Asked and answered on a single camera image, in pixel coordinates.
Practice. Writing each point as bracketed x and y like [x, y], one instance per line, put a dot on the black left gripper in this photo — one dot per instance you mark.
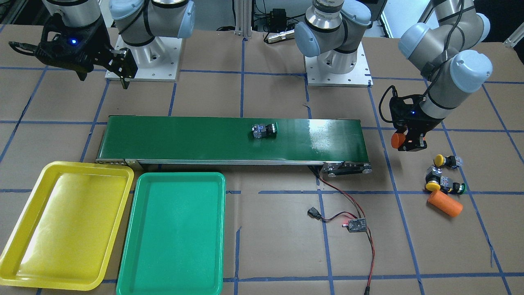
[420, 132]

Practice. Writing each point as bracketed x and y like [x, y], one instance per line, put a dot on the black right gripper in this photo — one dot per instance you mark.
[99, 42]

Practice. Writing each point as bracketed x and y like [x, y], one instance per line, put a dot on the yellow push button switch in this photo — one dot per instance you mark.
[435, 180]

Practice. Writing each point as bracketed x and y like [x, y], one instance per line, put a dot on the plain orange cylinder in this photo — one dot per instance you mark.
[445, 203]

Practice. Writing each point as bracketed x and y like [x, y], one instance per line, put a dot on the green push button switch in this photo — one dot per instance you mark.
[259, 131]

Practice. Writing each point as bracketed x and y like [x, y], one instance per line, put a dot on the orange cylinder with 4680 print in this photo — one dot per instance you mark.
[397, 140]

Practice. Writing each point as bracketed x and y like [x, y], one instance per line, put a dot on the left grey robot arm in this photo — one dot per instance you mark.
[332, 30]

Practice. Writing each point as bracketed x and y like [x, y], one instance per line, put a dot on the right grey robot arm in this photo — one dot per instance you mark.
[203, 93]

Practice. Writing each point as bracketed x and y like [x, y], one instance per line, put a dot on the green conveyor belt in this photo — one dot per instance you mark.
[337, 146]

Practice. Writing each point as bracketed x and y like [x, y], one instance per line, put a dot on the small sensor circuit board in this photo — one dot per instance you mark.
[356, 225]

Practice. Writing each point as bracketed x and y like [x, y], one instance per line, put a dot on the yellow plastic tray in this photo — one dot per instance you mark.
[65, 234]

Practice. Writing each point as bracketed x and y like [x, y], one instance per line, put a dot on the green plastic tray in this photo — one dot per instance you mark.
[175, 240]

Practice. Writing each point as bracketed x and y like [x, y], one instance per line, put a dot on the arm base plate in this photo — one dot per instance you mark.
[336, 69]
[156, 61]

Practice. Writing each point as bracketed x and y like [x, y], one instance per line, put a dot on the black cable connector plug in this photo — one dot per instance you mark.
[314, 213]

